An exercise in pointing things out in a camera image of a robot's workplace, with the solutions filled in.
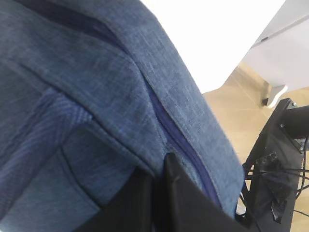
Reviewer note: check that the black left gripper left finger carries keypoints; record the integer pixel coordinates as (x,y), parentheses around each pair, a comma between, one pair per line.
(129,211)

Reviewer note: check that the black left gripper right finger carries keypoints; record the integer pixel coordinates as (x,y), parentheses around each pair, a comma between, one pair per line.
(189,210)

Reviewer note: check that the dark blue lunch bag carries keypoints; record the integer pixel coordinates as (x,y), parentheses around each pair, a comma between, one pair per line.
(91,90)

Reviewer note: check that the white table leg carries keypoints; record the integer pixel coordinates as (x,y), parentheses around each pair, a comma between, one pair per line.
(274,95)

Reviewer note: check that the black metal stand frame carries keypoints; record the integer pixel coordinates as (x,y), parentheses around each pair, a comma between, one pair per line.
(276,170)

